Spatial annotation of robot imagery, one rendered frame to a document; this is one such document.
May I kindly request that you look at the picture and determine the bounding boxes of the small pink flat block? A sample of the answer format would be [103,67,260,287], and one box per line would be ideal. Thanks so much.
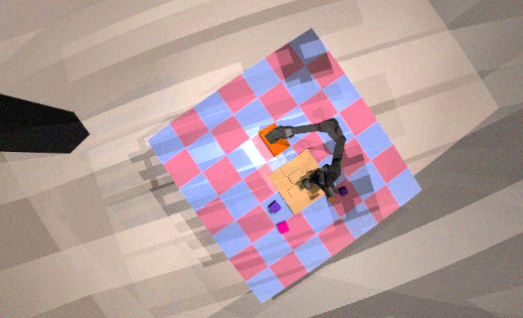
[277,221,289,234]

